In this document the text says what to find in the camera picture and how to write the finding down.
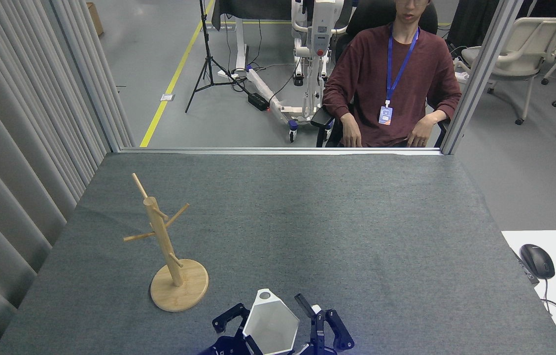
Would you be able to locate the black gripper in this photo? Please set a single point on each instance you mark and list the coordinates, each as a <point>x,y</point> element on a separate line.
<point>327,351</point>
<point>224,346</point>

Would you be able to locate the white hexagonal cup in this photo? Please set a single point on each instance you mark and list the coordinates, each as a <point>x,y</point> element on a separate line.
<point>272,325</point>

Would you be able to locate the wooden cup rack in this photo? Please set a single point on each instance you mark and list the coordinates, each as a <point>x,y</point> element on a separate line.
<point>179,288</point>

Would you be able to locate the person's right hand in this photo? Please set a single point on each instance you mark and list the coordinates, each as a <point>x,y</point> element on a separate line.
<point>352,133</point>

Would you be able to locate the person's left hand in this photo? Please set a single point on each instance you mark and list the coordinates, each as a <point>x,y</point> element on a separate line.
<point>421,135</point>

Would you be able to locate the grey table cloth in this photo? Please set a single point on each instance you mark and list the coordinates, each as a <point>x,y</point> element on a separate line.
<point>307,222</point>

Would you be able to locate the black flat device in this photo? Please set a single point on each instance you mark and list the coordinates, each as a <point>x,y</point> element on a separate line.
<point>527,273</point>

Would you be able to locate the black computer mouse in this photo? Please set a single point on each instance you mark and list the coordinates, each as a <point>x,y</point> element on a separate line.
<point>537,261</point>

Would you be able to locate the black power strip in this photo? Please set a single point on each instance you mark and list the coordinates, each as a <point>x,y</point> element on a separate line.
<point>258,101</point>

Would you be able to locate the white floor plate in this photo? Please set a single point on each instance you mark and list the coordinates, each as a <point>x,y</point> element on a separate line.
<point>167,97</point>

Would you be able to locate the person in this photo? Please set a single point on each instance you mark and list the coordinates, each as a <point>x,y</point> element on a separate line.
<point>366,74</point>

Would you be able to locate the grey curtain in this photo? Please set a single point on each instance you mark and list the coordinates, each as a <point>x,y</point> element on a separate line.
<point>12,148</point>

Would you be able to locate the black tripod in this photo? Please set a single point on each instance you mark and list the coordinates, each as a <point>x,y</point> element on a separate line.
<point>204,24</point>

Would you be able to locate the white wheeled stand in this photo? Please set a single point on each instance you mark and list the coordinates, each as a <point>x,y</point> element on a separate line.
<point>325,19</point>

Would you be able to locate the black office chair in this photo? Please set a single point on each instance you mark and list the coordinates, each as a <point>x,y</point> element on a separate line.
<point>374,12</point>

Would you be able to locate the desk with black cover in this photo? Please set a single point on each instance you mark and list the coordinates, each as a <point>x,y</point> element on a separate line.
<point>253,10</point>

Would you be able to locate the black hanging cloth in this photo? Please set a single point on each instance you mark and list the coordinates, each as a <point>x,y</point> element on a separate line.
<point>472,22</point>

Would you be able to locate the cardboard box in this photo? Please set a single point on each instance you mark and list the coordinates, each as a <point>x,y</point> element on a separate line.
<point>94,19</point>

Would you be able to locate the white plastic wheeled chair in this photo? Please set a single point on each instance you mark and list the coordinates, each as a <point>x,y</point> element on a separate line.
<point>529,44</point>

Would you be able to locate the silver table rail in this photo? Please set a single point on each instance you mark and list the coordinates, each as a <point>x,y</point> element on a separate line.
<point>233,150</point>

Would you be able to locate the silver post beside person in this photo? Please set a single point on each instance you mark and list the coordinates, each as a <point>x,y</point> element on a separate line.
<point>481,69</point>

